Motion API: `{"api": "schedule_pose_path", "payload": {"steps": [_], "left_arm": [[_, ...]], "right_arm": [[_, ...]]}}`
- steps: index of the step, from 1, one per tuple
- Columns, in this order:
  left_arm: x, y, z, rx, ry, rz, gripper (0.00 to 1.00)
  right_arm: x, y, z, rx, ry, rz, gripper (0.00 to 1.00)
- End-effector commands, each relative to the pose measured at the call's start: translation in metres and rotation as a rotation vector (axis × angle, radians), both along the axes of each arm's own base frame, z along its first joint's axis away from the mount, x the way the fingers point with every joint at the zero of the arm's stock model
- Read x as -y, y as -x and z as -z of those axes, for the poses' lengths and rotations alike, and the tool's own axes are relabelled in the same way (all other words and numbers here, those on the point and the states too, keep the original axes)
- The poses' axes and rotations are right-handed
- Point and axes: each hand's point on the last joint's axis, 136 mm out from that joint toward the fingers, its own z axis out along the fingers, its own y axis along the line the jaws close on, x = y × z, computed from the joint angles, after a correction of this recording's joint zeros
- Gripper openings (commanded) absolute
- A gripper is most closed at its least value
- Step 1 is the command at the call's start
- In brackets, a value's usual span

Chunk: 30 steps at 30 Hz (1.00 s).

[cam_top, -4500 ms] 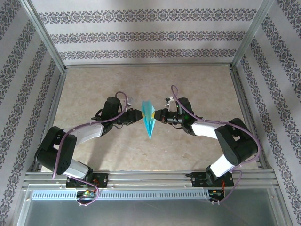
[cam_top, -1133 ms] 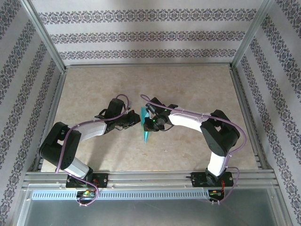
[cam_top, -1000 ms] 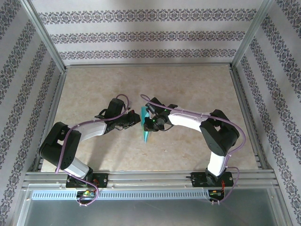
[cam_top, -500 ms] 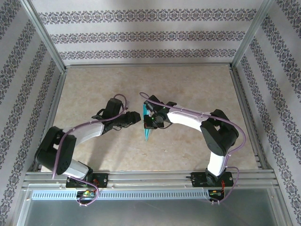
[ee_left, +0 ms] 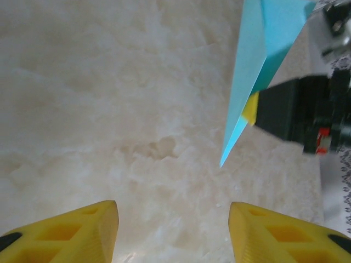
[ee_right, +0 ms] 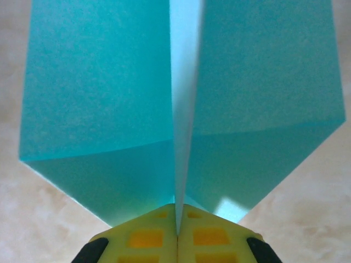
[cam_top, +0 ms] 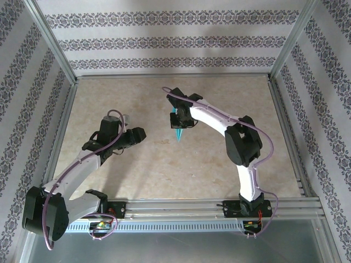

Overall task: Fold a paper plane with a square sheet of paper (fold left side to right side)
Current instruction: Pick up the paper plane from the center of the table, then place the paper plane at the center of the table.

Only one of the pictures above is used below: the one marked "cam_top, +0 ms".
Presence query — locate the small electronics board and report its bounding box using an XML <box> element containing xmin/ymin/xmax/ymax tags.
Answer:
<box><xmin>89</xmin><ymin>221</ymin><xmax>113</xmax><ymax>231</ymax></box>
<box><xmin>243</xmin><ymin>220</ymin><xmax>263</xmax><ymax>230</ymax></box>

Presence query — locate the grey metal panel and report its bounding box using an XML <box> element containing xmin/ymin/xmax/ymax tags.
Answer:
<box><xmin>16</xmin><ymin>219</ymin><xmax>342</xmax><ymax>263</ymax></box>

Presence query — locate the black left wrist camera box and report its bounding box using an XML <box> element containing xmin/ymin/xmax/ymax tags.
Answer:
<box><xmin>97</xmin><ymin>113</ymin><xmax>131</xmax><ymax>141</ymax></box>

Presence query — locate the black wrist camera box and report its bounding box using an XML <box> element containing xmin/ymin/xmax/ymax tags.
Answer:
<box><xmin>97</xmin><ymin>113</ymin><xmax>131</xmax><ymax>141</ymax></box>
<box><xmin>166</xmin><ymin>87</ymin><xmax>204</xmax><ymax>109</ymax></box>

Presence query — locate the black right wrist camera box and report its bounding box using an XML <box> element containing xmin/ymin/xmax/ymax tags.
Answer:
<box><xmin>166</xmin><ymin>87</ymin><xmax>204</xmax><ymax>109</ymax></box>

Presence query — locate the aluminium frame rail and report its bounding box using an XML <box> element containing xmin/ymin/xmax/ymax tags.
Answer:
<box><xmin>267</xmin><ymin>76</ymin><xmax>315</xmax><ymax>198</ymax></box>
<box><xmin>74</xmin><ymin>72</ymin><xmax>272</xmax><ymax>81</ymax></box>
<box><xmin>38</xmin><ymin>81</ymin><xmax>79</xmax><ymax>200</ymax></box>

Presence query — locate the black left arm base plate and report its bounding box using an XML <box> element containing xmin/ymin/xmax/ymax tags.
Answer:
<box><xmin>105</xmin><ymin>201</ymin><xmax>127</xmax><ymax>220</ymax></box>

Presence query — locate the wide aluminium mounting rail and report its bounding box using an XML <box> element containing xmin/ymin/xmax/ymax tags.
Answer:
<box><xmin>26</xmin><ymin>198</ymin><xmax>324</xmax><ymax>221</ymax></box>

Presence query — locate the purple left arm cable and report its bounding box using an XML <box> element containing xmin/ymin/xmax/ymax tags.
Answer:
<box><xmin>43</xmin><ymin>109</ymin><xmax>127</xmax><ymax>251</ymax></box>

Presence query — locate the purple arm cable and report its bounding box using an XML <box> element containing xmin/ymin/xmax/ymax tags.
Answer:
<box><xmin>43</xmin><ymin>109</ymin><xmax>127</xmax><ymax>251</ymax></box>
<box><xmin>161</xmin><ymin>87</ymin><xmax>280</xmax><ymax>239</ymax></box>

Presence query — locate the slotted grey cable duct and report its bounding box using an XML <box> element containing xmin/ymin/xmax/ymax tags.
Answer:
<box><xmin>65</xmin><ymin>220</ymin><xmax>246</xmax><ymax>233</ymax></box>

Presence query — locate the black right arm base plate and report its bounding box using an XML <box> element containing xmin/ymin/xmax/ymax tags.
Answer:
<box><xmin>223</xmin><ymin>199</ymin><xmax>274</xmax><ymax>219</ymax></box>

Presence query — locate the aluminium frame post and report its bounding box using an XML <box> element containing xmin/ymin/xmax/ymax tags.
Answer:
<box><xmin>24</xmin><ymin>0</ymin><xmax>78</xmax><ymax>84</ymax></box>
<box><xmin>268</xmin><ymin>0</ymin><xmax>322</xmax><ymax>83</ymax></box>

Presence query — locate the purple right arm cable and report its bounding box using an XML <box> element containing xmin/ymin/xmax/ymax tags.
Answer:
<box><xmin>161</xmin><ymin>87</ymin><xmax>280</xmax><ymax>239</ymax></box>

